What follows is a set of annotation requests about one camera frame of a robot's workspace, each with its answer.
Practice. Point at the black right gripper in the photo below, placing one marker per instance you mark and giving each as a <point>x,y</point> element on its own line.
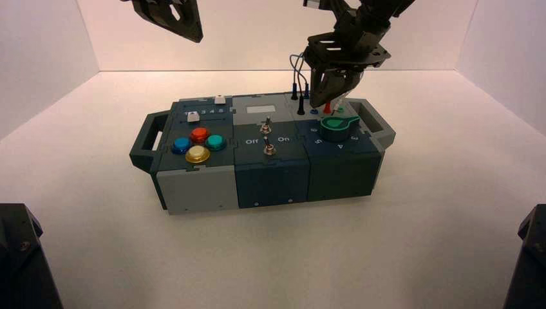
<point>350,49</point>

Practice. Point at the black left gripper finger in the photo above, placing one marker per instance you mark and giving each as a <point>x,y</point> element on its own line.
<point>191,17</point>
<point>153,10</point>

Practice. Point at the grey and teal control box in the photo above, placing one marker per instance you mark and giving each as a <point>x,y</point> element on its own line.
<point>268,179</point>

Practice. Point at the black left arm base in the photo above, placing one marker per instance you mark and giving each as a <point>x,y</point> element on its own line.
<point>21,264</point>

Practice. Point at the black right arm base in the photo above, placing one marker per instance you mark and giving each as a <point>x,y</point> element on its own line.
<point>529,273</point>

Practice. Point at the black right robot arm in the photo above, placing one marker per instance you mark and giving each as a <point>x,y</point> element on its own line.
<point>392,6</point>

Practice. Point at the green rotary knob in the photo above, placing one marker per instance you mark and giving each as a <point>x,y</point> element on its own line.
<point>335,133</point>

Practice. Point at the white rectangular display window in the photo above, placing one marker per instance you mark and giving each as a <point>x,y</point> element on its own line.
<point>261,109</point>

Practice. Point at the white slider knob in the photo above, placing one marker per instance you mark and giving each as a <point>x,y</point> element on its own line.
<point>220,100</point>
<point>193,117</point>

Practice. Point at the red round push button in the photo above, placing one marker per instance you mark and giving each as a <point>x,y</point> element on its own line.
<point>200,134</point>

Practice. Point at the green round push button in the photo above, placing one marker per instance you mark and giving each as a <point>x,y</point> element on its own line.
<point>216,141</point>

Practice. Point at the blue round push button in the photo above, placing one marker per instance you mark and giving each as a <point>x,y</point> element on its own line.
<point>182,144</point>

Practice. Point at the yellow round push button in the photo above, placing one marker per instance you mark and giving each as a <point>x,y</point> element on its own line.
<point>198,153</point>

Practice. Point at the metal toggle switch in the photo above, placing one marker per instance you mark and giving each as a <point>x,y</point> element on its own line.
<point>266,127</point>
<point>269,149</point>

